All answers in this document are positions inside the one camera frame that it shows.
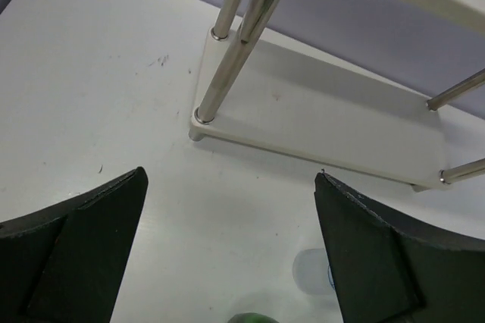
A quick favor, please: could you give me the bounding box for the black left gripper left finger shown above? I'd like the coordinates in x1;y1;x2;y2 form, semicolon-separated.
1;167;148;322

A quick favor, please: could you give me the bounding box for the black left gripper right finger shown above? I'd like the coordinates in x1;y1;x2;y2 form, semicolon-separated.
314;172;484;322

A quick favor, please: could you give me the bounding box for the Pocari Sweat bottle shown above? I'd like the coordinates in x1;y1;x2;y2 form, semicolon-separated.
293;248;335;296

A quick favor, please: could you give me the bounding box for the white two-tier shelf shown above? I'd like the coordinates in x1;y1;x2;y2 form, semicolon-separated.
189;0;484;191

